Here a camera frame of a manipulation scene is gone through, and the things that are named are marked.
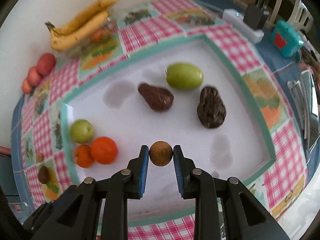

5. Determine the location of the white teal-edged tray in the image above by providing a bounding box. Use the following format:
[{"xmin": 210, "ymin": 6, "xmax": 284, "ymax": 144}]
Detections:
[{"xmin": 61, "ymin": 33, "xmax": 277, "ymax": 228}]

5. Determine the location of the small green fruit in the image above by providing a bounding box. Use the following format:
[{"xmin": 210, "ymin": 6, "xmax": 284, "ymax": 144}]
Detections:
[{"xmin": 69, "ymin": 119, "xmax": 95, "ymax": 144}]

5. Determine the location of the large green fruit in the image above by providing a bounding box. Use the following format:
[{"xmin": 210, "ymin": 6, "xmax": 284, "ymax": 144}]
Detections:
[{"xmin": 165, "ymin": 62, "xmax": 204, "ymax": 91}]

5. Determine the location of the upper yellow banana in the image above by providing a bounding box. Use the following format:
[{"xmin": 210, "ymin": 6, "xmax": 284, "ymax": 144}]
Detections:
[{"xmin": 45, "ymin": 0, "xmax": 119, "ymax": 35}]

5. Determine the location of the orange mandarin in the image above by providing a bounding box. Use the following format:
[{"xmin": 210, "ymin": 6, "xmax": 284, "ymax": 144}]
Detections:
[
  {"xmin": 74, "ymin": 145, "xmax": 94, "ymax": 168},
  {"xmin": 91, "ymin": 137, "xmax": 118, "ymax": 165}
]

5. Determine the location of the white chair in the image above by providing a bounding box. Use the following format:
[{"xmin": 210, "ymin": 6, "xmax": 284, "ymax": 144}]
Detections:
[{"xmin": 233, "ymin": 0, "xmax": 318, "ymax": 33}]

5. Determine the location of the large red apple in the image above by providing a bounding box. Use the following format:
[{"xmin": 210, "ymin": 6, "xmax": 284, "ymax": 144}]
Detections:
[{"xmin": 36, "ymin": 53, "xmax": 56, "ymax": 76}]

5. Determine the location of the long dark wrinkled avocado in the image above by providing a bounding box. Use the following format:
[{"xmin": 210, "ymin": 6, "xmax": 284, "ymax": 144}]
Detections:
[{"xmin": 138, "ymin": 83, "xmax": 174, "ymax": 112}]

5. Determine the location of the white power strip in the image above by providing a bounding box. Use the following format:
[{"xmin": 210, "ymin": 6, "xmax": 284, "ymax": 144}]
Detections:
[{"xmin": 222, "ymin": 9, "xmax": 264, "ymax": 44}]

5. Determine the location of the small red apple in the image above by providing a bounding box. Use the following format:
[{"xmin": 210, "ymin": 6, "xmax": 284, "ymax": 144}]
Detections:
[{"xmin": 22, "ymin": 79, "xmax": 33, "ymax": 94}]

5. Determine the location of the clear plastic fruit box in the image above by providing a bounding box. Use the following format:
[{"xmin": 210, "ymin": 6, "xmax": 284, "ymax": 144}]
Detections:
[{"xmin": 56, "ymin": 16, "xmax": 118, "ymax": 59}]

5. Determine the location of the broad dark wrinkled avocado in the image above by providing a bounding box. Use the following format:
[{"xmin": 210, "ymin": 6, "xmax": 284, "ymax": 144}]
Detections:
[{"xmin": 197, "ymin": 86, "xmax": 226, "ymax": 129}]

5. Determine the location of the middle red apple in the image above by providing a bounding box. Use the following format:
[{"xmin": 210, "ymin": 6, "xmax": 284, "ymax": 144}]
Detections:
[{"xmin": 27, "ymin": 66, "xmax": 43, "ymax": 87}]

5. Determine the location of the black charger plug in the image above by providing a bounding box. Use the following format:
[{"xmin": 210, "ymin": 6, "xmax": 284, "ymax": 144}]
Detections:
[{"xmin": 243, "ymin": 3, "xmax": 269, "ymax": 30}]

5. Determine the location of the brown round longan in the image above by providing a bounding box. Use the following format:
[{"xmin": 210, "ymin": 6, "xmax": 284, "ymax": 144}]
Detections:
[{"xmin": 149, "ymin": 141, "xmax": 173, "ymax": 166}]

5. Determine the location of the teal box red label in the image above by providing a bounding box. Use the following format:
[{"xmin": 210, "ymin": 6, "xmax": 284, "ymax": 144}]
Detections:
[{"xmin": 270, "ymin": 20, "xmax": 304, "ymax": 58}]

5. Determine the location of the fruit pattern plaid tablecloth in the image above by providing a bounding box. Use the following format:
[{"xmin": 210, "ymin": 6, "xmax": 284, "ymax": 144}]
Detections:
[{"xmin": 18, "ymin": 0, "xmax": 309, "ymax": 240}]

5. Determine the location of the yellow banana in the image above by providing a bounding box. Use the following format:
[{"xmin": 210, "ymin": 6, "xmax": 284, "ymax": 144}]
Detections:
[
  {"xmin": 47, "ymin": 10, "xmax": 109, "ymax": 51},
  {"xmin": 45, "ymin": 0, "xmax": 119, "ymax": 35}
]

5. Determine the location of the lower yellow banana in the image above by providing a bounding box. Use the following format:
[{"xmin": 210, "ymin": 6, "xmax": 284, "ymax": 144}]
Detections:
[{"xmin": 47, "ymin": 10, "xmax": 109, "ymax": 51}]

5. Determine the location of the small dark avocado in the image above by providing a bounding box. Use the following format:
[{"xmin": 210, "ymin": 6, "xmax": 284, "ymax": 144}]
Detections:
[{"xmin": 37, "ymin": 166, "xmax": 50, "ymax": 184}]

